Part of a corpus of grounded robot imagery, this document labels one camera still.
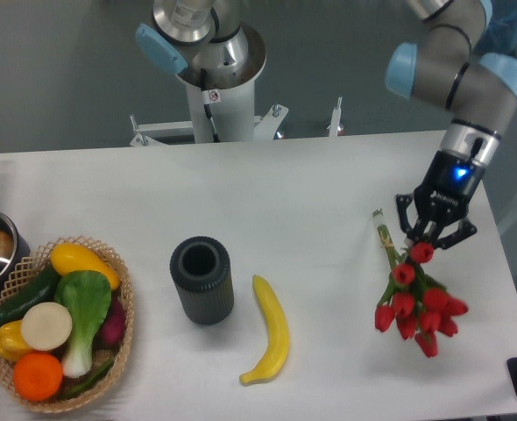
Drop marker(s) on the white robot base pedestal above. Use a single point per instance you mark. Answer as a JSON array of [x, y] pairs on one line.
[[216, 56]]

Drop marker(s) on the dark green cucumber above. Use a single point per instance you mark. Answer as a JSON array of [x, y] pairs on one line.
[[39, 290]]

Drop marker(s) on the purple red onion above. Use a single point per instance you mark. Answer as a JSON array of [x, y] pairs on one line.
[[112, 330]]

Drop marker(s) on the white metal frame bracket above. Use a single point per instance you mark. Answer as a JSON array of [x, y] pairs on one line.
[[265, 127]]

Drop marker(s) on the orange fruit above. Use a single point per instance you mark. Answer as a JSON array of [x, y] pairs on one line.
[[37, 376]]

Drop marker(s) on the yellow squash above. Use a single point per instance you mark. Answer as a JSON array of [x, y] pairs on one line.
[[69, 257]]

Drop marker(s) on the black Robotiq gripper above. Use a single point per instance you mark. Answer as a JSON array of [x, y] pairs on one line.
[[442, 199]]

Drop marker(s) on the red tulip bouquet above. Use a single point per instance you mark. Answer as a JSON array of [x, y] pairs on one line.
[[415, 302]]

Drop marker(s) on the yellow bell pepper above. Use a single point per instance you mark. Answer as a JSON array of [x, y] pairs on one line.
[[12, 344]]

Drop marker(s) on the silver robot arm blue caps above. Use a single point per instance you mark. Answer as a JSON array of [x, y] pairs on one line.
[[482, 99]]

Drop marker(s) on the green bok choy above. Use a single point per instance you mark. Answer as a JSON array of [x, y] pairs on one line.
[[86, 295]]

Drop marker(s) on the woven wicker basket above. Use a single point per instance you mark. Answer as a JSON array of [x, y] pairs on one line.
[[24, 272]]

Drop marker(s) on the white round radish slice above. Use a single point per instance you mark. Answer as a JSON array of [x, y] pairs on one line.
[[46, 326]]

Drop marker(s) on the dark grey ribbed vase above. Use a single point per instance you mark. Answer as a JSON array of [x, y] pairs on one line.
[[201, 271]]

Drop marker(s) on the green chili pepper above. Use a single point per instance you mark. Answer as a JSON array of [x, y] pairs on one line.
[[89, 382]]

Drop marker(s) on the yellow plastic banana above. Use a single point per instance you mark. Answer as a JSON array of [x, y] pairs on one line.
[[278, 335]]

